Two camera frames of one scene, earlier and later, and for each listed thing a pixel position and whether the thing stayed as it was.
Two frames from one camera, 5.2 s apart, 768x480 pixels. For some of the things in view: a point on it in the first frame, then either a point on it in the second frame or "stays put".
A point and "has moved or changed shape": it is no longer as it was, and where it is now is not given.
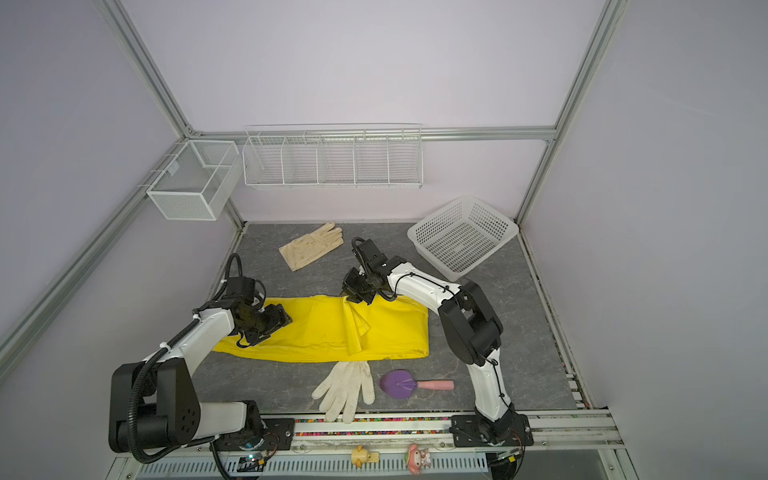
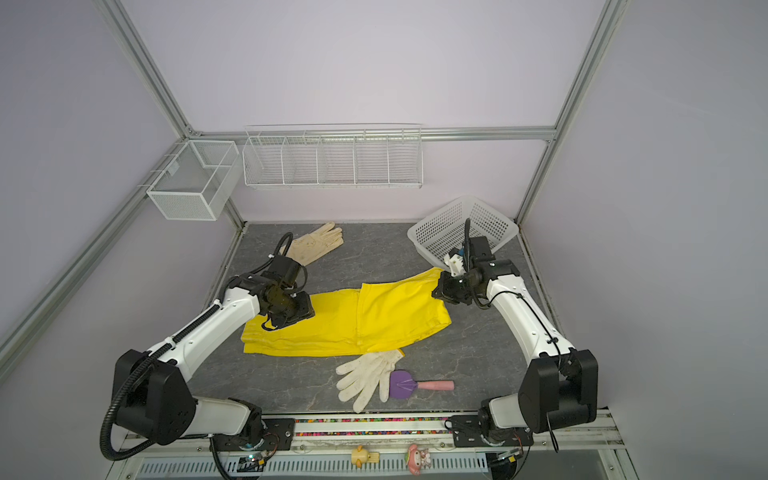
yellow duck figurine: [361, 456] stays put
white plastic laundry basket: [460, 236] stays put
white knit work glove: [345, 383] to [367, 370]
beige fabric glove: [303, 249] stays put
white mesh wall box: [195, 183] stays put
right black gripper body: [356, 286] to [456, 289]
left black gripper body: [263, 323] to [291, 309]
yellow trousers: [340, 329] has moved or changed shape
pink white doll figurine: [417, 459] stays put
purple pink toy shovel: [401, 384] stays put
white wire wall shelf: [386, 155] stays put
